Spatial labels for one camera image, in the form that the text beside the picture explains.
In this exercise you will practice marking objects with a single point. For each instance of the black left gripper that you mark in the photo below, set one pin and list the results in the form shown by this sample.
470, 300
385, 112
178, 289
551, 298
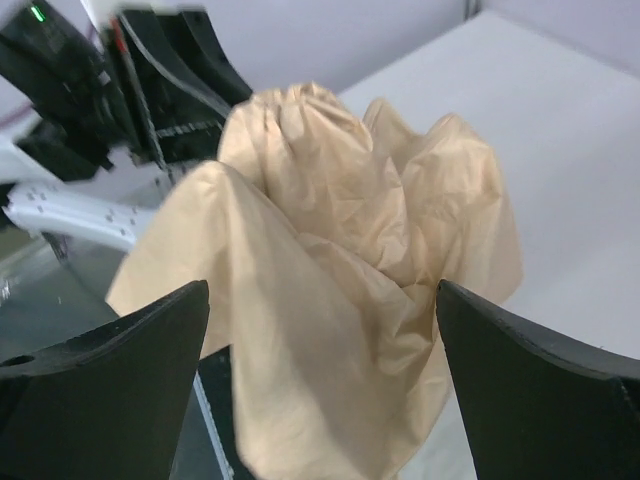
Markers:
177, 83

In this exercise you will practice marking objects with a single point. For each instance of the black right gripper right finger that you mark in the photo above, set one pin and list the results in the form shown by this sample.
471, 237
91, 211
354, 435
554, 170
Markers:
537, 404

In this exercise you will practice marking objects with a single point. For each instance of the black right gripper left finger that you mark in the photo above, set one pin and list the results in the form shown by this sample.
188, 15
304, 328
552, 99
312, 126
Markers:
109, 403

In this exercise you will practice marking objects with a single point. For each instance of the beige folding umbrella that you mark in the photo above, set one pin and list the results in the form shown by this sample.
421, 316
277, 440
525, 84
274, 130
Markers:
322, 237

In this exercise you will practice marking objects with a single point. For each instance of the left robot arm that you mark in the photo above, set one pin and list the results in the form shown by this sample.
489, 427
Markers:
73, 88

